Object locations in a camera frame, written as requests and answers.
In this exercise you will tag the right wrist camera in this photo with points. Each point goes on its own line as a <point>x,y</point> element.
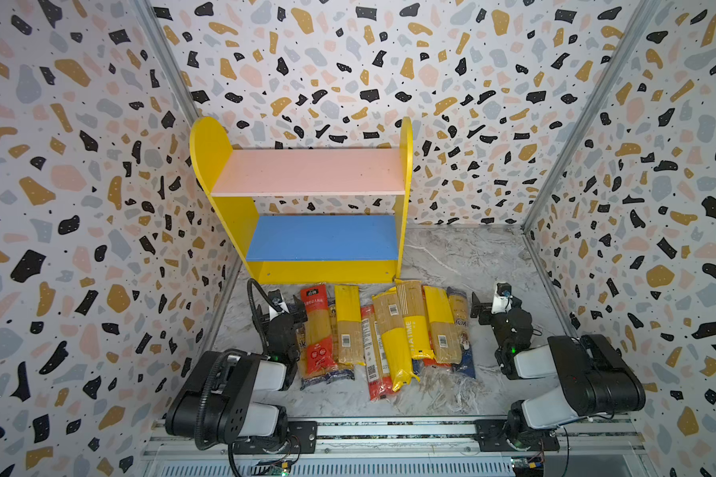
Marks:
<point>502,298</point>

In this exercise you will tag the dark blue spaghetti bag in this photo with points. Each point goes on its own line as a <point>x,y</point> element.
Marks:
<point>342,372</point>

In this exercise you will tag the yellow spaghetti bag right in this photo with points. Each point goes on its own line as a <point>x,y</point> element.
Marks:
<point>443,331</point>

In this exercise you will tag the red bag underneath pile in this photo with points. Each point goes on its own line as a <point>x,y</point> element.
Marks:
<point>433,363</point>

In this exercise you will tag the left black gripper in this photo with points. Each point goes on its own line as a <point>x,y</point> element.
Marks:
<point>289,319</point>

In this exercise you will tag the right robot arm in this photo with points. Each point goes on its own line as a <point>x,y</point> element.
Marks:
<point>593,379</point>

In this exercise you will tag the metal base rail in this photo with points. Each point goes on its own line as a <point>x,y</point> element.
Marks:
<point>416,446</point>

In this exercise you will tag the navy spaghetti bag far right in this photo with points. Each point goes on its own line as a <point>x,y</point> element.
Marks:
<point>460,309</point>

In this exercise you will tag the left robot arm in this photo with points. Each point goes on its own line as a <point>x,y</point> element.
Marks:
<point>215,405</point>

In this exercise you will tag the blue white spaghetti bag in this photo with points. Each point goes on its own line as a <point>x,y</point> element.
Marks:
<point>317,364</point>

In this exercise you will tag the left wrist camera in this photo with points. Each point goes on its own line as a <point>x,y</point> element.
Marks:
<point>278,306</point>

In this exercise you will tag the long yellow spaghetti bag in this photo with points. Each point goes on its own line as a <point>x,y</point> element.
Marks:
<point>393,334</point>

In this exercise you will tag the red label spaghetti bag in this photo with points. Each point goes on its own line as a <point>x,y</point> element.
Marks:
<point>380,384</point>

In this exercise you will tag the yellow spaghetti bag with text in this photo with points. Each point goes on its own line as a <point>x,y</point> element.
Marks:
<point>414,312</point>

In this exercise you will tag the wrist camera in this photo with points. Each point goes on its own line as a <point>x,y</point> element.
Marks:
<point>278,306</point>
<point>502,298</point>

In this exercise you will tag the yellow top spaghetti bag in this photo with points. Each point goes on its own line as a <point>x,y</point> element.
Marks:
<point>349,325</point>

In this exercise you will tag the yellow shelf unit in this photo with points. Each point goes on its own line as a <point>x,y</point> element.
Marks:
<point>302,249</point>

